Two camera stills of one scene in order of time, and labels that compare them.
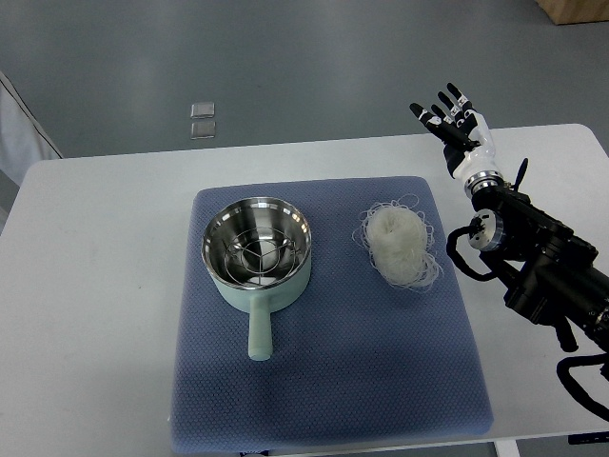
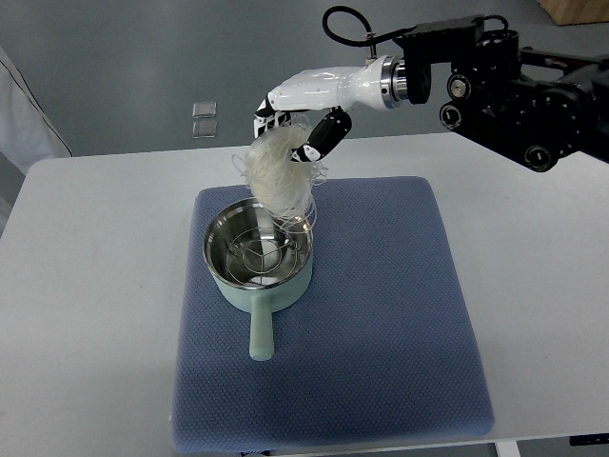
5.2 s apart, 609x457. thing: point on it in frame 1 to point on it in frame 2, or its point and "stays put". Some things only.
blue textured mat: (354, 357) stays put
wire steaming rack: (261, 256) stays put
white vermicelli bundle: (400, 241) to (283, 184)
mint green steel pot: (258, 252) stays put
